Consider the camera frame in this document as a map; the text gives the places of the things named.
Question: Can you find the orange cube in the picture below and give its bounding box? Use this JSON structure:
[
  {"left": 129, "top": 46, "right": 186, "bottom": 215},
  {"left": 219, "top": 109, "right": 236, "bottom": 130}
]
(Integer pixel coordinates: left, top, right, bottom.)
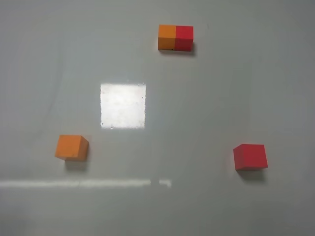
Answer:
[{"left": 55, "top": 135, "right": 89, "bottom": 161}]

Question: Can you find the red cube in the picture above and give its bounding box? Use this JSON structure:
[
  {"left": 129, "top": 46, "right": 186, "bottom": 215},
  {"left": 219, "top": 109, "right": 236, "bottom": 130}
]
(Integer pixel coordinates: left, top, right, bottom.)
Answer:
[{"left": 233, "top": 144, "right": 268, "bottom": 171}]

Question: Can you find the orange template block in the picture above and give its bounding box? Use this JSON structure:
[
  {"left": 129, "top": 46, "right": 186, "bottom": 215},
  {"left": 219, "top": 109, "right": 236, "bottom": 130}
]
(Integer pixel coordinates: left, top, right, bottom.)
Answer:
[{"left": 158, "top": 25, "right": 176, "bottom": 50}]

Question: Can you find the red template block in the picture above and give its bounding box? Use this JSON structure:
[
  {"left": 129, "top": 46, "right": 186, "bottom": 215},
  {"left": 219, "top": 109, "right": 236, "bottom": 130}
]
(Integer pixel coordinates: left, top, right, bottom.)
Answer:
[{"left": 174, "top": 26, "right": 194, "bottom": 52}]

